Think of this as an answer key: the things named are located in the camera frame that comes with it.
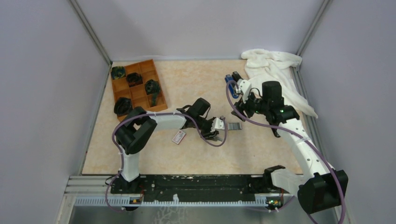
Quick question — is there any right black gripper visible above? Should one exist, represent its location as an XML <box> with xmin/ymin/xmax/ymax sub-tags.
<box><xmin>232</xmin><ymin>89</ymin><xmax>269</xmax><ymax>121</ymax></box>

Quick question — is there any black stapler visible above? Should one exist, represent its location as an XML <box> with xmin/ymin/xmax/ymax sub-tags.
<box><xmin>271</xmin><ymin>127</ymin><xmax>281</xmax><ymax>138</ymax></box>
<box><xmin>231</xmin><ymin>71</ymin><xmax>243</xmax><ymax>82</ymax></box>

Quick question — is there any blue stapler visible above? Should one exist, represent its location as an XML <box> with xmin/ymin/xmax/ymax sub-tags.
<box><xmin>225</xmin><ymin>74</ymin><xmax>239</xmax><ymax>99</ymax></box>

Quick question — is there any orange wooden divided tray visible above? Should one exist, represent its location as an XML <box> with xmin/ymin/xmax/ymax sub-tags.
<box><xmin>111</xmin><ymin>59</ymin><xmax>168</xmax><ymax>121</ymax></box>

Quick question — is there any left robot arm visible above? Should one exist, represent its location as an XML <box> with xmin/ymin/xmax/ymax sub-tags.
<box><xmin>109</xmin><ymin>98</ymin><xmax>227</xmax><ymax>194</ymax></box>

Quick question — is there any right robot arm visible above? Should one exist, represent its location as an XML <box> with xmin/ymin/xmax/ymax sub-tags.
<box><xmin>226</xmin><ymin>79</ymin><xmax>348</xmax><ymax>217</ymax></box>

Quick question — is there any red white staple box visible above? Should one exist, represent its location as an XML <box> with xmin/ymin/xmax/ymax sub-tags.
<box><xmin>172</xmin><ymin>130</ymin><xmax>186</xmax><ymax>145</ymax></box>

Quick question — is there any white towel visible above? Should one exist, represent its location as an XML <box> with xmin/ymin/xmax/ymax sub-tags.
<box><xmin>241</xmin><ymin>49</ymin><xmax>318</xmax><ymax>119</ymax></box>

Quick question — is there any dark rolled tie back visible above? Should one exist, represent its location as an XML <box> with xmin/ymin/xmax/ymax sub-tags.
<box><xmin>144</xmin><ymin>79</ymin><xmax>161</xmax><ymax>95</ymax></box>

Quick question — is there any dark rolled tie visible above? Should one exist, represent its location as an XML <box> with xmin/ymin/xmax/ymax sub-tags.
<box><xmin>126</xmin><ymin>72</ymin><xmax>143</xmax><ymax>87</ymax></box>
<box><xmin>111</xmin><ymin>66</ymin><xmax>126</xmax><ymax>80</ymax></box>
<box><xmin>113</xmin><ymin>97</ymin><xmax>133</xmax><ymax>116</ymax></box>
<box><xmin>144</xmin><ymin>79</ymin><xmax>161</xmax><ymax>95</ymax></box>

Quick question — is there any dark rolled tie front right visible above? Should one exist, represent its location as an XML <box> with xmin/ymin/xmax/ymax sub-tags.
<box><xmin>113</xmin><ymin>97</ymin><xmax>133</xmax><ymax>116</ymax></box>

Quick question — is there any dark rolled tie middle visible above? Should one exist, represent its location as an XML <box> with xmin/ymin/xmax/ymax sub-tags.
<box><xmin>126</xmin><ymin>72</ymin><xmax>143</xmax><ymax>87</ymax></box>

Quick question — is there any dark rolled tie front left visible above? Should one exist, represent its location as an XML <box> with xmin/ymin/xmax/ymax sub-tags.
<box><xmin>111</xmin><ymin>66</ymin><xmax>126</xmax><ymax>80</ymax></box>

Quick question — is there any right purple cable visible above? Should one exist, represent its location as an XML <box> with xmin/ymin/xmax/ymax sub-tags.
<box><xmin>225</xmin><ymin>79</ymin><xmax>347</xmax><ymax>224</ymax></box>

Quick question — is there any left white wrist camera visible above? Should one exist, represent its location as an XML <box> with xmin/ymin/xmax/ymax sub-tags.
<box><xmin>211</xmin><ymin>116</ymin><xmax>227</xmax><ymax>132</ymax></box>

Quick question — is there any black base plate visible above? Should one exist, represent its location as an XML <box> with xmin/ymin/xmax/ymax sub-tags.
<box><xmin>110</xmin><ymin>175</ymin><xmax>282</xmax><ymax>203</ymax></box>

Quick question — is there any aluminium frame rail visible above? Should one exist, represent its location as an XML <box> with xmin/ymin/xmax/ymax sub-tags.
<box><xmin>56</xmin><ymin>175</ymin><xmax>354</xmax><ymax>224</ymax></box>

